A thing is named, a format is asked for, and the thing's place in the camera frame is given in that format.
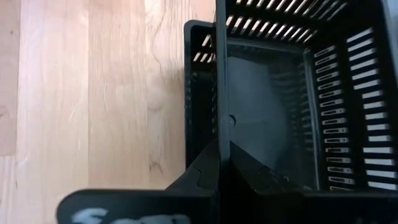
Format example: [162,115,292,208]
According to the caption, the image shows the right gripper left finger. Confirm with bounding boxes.
[166,138,222,224]

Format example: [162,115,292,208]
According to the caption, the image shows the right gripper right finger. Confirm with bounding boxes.
[229,141,307,224]

